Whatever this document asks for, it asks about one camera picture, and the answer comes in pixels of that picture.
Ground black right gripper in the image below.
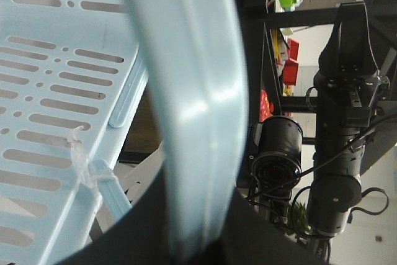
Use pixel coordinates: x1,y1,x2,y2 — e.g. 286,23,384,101
313,2,390,128

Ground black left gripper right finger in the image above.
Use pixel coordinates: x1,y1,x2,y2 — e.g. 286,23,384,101
213,186,314,265

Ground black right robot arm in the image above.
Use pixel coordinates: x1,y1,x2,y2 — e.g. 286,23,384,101
307,2,390,261

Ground light blue plastic basket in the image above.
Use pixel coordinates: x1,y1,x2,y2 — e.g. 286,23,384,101
1,0,248,264

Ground black head camera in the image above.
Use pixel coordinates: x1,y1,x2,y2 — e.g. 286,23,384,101
252,115,303,191

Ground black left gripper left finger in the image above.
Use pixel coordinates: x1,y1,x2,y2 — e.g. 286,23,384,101
59,169,172,264

